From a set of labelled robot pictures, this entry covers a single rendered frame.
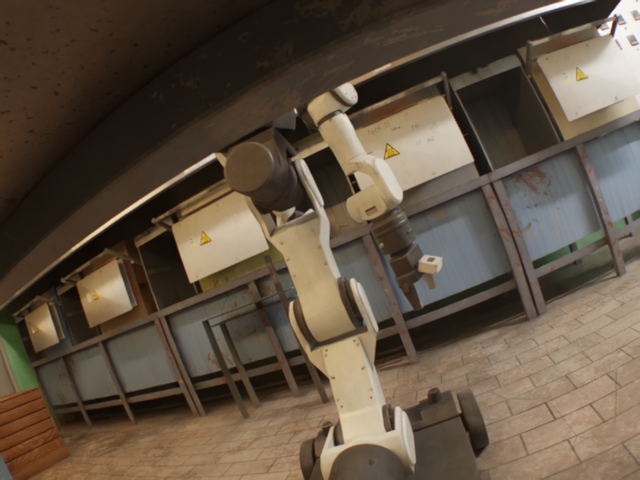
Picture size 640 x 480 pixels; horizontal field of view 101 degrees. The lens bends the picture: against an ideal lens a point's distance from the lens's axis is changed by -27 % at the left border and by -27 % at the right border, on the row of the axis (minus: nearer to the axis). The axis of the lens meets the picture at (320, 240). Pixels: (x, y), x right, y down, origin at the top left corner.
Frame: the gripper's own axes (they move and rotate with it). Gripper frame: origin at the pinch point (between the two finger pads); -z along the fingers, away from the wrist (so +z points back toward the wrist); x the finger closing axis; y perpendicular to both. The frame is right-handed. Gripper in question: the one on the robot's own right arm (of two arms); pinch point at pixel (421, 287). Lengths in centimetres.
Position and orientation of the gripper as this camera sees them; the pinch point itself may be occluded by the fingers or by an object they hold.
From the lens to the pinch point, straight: 86.1
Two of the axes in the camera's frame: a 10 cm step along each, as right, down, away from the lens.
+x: 5.5, -3.3, 7.6
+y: -6.8, 3.5, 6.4
